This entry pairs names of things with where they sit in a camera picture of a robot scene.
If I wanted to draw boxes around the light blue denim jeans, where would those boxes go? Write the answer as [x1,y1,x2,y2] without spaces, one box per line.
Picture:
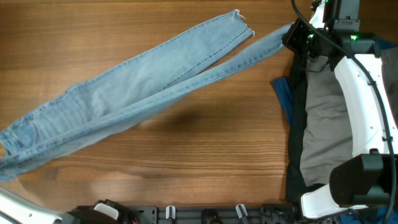
[1,10,289,182]

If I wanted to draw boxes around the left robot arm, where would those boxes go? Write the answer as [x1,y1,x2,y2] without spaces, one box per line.
[1,188,139,224]

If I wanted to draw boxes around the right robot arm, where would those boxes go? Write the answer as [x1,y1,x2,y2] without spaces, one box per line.
[282,0,397,220]

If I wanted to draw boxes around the dark blue garment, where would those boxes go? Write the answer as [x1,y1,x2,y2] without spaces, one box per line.
[271,77,294,125]

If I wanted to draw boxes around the black garment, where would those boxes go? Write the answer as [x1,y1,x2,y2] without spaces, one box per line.
[285,55,322,202]

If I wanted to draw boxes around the grey shorts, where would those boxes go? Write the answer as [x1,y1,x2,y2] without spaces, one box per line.
[299,46,398,187]

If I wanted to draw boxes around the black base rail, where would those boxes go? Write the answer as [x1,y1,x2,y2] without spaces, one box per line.
[124,203,341,224]

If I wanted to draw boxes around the right black cable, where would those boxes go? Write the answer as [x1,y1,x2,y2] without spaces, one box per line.
[290,0,397,224]

